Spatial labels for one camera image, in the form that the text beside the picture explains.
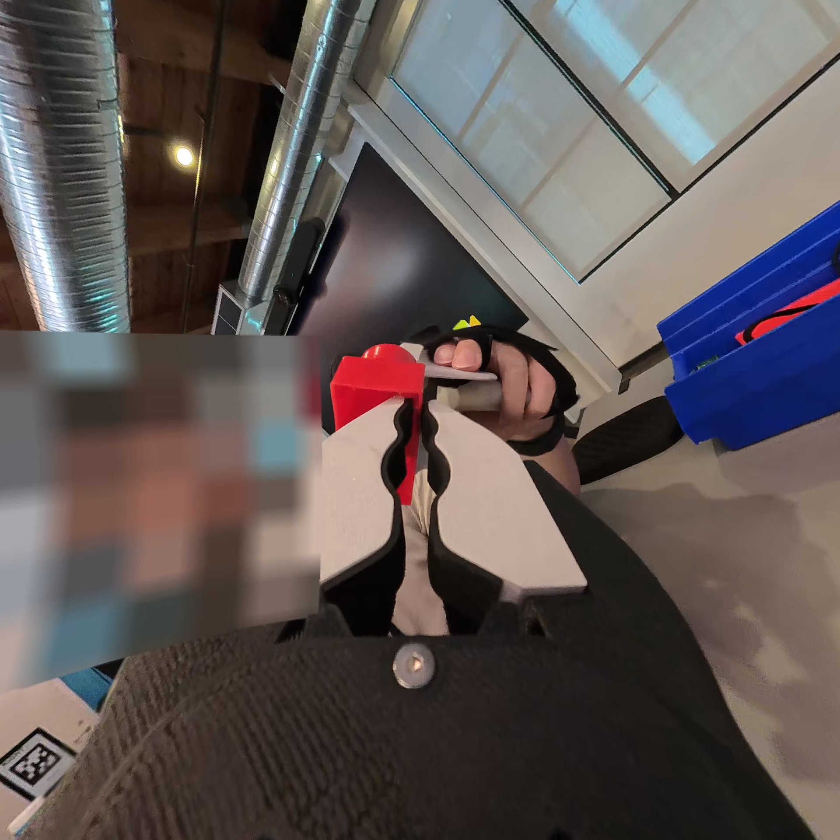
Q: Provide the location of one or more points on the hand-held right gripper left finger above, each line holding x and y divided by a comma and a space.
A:
354, 499

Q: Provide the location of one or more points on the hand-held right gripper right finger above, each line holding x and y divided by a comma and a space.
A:
499, 525

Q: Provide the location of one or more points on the red plastic block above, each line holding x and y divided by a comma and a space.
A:
374, 394

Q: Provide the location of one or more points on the blue plastic bin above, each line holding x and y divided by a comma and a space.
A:
754, 407

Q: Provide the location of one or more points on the person's left forearm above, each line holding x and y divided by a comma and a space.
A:
558, 472

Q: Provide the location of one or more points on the person's left hand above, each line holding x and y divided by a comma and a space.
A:
518, 394

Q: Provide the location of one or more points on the black wristband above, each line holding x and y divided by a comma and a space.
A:
538, 443

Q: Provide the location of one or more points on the person's beige shirt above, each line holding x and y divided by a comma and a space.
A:
417, 590

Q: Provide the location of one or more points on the black monitor screen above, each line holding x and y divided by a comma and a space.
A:
407, 262

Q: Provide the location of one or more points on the black textured pad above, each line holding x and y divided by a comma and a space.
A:
630, 439

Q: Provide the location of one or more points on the red object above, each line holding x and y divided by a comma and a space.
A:
774, 323

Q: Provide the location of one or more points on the ceiling lamp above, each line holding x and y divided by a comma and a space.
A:
184, 155

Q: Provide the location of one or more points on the white board with marker tag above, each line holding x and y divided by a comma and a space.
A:
36, 764

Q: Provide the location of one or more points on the silver duct with vent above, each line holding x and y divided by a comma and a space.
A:
295, 164

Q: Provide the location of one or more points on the large silver air duct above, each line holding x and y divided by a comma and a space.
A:
59, 164

